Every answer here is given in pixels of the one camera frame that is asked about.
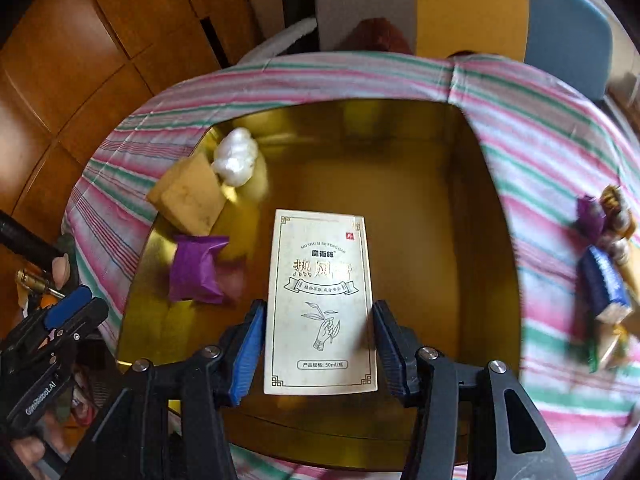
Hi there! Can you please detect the purple snack packet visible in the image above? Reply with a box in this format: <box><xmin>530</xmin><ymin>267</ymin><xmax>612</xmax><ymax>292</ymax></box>
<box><xmin>576</xmin><ymin>195</ymin><xmax>606</xmax><ymax>244</ymax></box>
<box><xmin>168</xmin><ymin>235</ymin><xmax>229</xmax><ymax>304</ymax></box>

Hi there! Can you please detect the yellow sponge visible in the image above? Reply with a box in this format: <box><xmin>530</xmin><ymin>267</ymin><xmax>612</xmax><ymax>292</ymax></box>
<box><xmin>146</xmin><ymin>153</ymin><xmax>227</xmax><ymax>236</ymax></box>

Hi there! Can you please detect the white plastic bag ball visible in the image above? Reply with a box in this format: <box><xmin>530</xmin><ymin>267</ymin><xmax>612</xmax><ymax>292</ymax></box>
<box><xmin>212</xmin><ymin>127</ymin><xmax>258</xmax><ymax>188</ymax></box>

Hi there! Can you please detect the green essential oil box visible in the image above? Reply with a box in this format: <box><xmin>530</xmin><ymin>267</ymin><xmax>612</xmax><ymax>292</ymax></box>
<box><xmin>588</xmin><ymin>321</ymin><xmax>628</xmax><ymax>373</ymax></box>

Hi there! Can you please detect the yellow striped sock bundle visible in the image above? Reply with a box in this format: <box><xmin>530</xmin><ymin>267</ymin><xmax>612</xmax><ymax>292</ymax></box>
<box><xmin>599</xmin><ymin>185</ymin><xmax>637</xmax><ymax>240</ymax></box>

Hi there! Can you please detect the person left hand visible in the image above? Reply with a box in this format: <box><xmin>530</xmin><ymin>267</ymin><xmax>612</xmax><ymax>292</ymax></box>
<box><xmin>51</xmin><ymin>254</ymin><xmax>72</xmax><ymax>290</ymax></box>

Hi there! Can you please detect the gold metal tin box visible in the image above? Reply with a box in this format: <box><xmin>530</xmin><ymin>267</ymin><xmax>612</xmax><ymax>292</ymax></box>
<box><xmin>115</xmin><ymin>97</ymin><xmax>524</xmax><ymax>470</ymax></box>

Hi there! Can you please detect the blue tempo tissue pack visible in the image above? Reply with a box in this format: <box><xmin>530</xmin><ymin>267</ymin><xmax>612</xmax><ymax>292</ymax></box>
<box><xmin>578</xmin><ymin>245</ymin><xmax>632</xmax><ymax>325</ymax></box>

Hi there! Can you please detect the striped bed sheet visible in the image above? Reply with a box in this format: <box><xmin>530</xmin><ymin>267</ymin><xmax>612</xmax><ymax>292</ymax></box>
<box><xmin>62</xmin><ymin>52</ymin><xmax>639</xmax><ymax>479</ymax></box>

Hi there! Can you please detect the dark red cushion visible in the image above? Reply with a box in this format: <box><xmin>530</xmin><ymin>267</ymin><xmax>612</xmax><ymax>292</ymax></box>
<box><xmin>340</xmin><ymin>18</ymin><xmax>412</xmax><ymax>54</ymax></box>

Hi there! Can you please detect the wooden wardrobe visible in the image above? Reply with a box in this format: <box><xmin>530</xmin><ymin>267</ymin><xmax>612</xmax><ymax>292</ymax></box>
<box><xmin>1</xmin><ymin>0</ymin><xmax>262</xmax><ymax>242</ymax></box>

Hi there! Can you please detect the grey yellow blue headboard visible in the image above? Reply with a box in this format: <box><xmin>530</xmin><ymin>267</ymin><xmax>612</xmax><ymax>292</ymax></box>
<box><xmin>316</xmin><ymin>0</ymin><xmax>613</xmax><ymax>101</ymax></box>

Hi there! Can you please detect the white bed rail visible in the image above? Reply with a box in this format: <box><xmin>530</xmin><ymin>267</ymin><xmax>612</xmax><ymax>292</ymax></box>
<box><xmin>238</xmin><ymin>18</ymin><xmax>318</xmax><ymax>65</ymax></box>

